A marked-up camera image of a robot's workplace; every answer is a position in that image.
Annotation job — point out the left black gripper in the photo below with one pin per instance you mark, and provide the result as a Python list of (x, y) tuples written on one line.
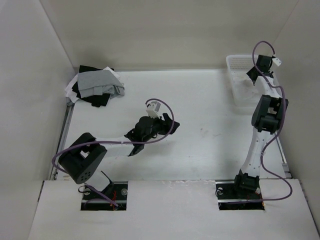
[(166, 124)]

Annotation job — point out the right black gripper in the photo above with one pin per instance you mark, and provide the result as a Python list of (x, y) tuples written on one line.
[(249, 73)]

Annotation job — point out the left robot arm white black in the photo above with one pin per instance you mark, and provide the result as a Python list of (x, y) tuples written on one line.
[(82, 163)]

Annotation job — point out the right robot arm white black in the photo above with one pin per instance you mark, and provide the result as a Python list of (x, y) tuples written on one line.
[(268, 118)]

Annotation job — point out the black folded tank top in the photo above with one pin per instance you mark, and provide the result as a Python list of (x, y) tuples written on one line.
[(95, 100)]

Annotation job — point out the grey folded tank top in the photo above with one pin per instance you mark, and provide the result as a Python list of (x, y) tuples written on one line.
[(97, 83)]

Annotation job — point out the white folded tank top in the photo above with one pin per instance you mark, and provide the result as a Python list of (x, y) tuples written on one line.
[(71, 97)]

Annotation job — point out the white plastic mesh basket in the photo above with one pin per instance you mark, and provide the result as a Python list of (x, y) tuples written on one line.
[(245, 94)]

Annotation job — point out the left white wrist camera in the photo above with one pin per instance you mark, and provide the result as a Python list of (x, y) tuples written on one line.
[(152, 109)]

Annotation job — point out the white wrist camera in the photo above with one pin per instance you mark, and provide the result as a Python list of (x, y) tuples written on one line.
[(276, 62), (152, 109)]

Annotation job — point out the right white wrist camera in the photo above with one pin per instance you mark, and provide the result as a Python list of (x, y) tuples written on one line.
[(276, 62)]

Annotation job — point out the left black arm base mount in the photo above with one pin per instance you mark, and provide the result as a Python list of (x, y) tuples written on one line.
[(117, 192)]

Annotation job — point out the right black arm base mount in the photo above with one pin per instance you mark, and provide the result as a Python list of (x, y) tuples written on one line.
[(231, 200)]

